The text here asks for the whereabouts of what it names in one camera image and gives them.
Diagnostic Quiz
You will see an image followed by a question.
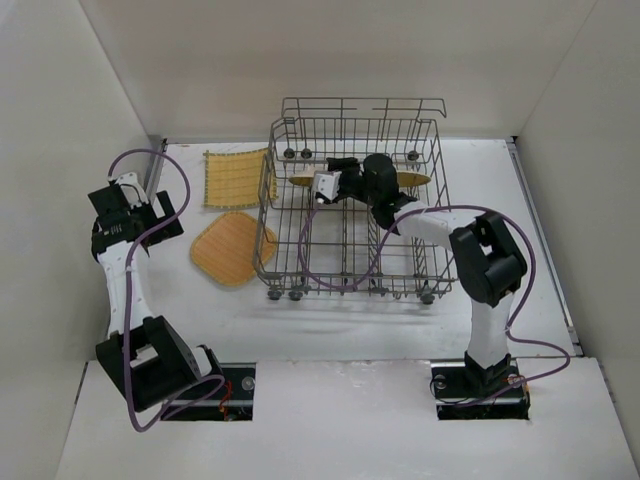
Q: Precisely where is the shovel-shaped woven bamboo plate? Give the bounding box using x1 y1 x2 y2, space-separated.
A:
288 169 316 188

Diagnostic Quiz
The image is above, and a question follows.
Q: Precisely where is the round woven bamboo plate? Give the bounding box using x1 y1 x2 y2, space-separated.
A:
396 170 431 188

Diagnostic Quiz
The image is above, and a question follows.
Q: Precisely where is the square woven bamboo plate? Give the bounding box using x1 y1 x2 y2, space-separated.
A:
189 211 278 287

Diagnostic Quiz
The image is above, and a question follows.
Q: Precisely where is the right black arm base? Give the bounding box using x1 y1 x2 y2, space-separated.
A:
429 360 531 421

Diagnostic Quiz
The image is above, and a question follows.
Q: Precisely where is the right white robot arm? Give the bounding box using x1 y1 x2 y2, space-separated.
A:
314 154 528 399

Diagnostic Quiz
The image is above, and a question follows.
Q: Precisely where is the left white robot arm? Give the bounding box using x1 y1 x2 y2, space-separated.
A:
89 173 225 413

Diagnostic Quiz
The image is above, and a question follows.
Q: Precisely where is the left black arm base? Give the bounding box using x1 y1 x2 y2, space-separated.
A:
161 363 256 422

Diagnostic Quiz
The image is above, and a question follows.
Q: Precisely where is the rectangular woven bamboo plate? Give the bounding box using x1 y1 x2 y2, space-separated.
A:
203 148 268 209

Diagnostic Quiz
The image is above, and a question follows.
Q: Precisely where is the grey wire dish rack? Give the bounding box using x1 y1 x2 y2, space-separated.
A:
253 96 456 304

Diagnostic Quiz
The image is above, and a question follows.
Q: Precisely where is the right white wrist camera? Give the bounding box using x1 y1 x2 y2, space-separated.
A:
311 171 341 204

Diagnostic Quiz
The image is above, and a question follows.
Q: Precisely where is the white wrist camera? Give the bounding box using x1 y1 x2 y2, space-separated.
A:
311 171 341 204
109 172 149 208

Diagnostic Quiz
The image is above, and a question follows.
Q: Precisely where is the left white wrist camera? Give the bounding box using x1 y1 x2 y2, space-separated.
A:
109 172 149 208

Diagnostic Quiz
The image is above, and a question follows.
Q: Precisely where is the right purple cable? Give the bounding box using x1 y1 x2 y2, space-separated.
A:
297 199 572 407

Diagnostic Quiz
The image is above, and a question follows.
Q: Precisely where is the purple cable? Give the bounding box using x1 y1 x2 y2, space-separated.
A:
297 199 572 407
106 148 227 432

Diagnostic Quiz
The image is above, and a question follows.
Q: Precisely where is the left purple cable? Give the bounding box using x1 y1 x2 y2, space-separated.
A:
106 148 227 432

